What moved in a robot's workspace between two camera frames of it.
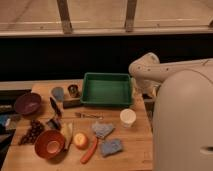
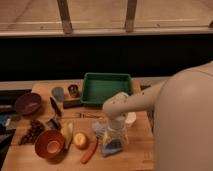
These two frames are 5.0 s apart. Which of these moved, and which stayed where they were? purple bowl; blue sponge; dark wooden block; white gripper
Moved: white gripper
Stayed: blue sponge; purple bowl; dark wooden block
